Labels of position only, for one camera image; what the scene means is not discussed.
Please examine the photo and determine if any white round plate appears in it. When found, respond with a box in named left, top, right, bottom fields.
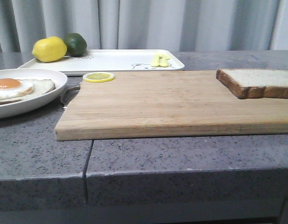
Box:
left=0, top=69, right=68, bottom=119

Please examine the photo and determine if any white rectangular tray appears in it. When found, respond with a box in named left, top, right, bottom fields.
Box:
left=20, top=49, right=184, bottom=76

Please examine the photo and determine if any wooden cutting board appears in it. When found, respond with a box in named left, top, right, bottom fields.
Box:
left=55, top=70, right=288, bottom=140

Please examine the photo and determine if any yellow-green plastic fork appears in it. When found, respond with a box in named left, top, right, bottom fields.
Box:
left=151, top=54, right=161, bottom=67

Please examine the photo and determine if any lemon slice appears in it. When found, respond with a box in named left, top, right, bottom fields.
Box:
left=83, top=72, right=115, bottom=83

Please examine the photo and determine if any grey curtain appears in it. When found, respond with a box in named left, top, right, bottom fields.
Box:
left=0, top=0, right=288, bottom=52

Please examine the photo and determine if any green lime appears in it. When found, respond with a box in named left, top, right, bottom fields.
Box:
left=64, top=33, right=87, bottom=57

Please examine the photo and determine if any yellow lemon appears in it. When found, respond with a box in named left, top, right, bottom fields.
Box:
left=32, top=36, right=67, bottom=63

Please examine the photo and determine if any fried egg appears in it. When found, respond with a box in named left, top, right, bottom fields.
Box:
left=0, top=78, right=34, bottom=100

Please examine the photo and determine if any metal cutting board handle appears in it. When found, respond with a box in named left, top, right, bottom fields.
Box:
left=60, top=82, right=81, bottom=110

